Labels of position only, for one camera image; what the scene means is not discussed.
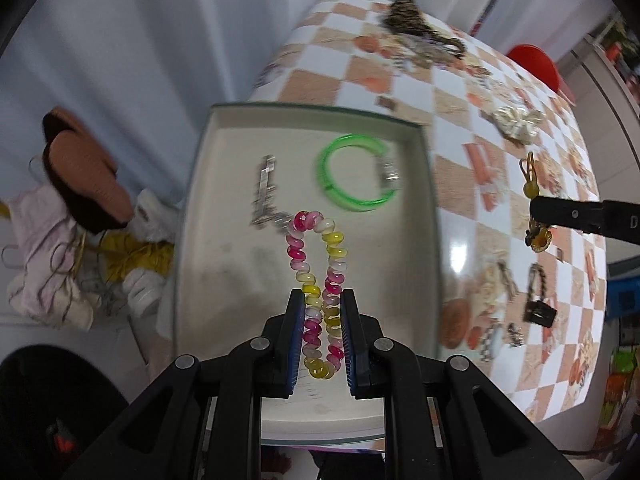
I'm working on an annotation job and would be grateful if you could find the pink yellow spiral hair tie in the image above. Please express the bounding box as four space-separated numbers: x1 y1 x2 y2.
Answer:
284 209 350 380

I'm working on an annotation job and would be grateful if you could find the yellow sunflower hair tie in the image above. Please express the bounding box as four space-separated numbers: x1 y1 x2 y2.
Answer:
516 150 554 255

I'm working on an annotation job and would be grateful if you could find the small black claw clip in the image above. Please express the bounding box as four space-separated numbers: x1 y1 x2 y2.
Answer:
523 299 558 328

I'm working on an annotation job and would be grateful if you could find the cream polka dot scrunchie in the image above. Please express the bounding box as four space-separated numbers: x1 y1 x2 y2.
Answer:
491 106 546 145

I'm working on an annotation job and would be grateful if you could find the white jewelry tray box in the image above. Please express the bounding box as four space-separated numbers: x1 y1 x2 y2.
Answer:
171 102 444 449

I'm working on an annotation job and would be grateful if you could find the silver rhinestone hair clip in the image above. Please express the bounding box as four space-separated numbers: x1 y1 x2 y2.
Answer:
250 155 293 234

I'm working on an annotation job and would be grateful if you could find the small silver earring charm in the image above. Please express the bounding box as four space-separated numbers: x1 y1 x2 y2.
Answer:
506 322 524 348

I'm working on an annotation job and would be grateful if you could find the red plastic stool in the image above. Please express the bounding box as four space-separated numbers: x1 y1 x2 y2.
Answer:
506 44 575 105

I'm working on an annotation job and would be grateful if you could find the leopard print hair clip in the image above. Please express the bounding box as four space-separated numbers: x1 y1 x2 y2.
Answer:
432 32 466 58

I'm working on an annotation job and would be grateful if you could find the silver metal hair clip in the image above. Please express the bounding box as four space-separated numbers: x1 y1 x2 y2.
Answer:
405 41 456 68

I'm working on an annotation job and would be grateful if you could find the pink white cloth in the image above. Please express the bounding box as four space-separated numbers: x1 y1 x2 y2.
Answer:
8 185 100 332

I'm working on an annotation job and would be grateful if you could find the orange soled black slipper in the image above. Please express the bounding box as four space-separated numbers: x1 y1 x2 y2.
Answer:
41 106 134 234

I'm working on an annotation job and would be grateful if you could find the leopard print scrunchie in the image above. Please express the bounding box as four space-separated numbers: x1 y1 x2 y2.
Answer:
383 0 431 37

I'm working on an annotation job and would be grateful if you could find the green plastic bracelet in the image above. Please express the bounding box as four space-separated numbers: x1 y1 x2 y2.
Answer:
316 131 402 214

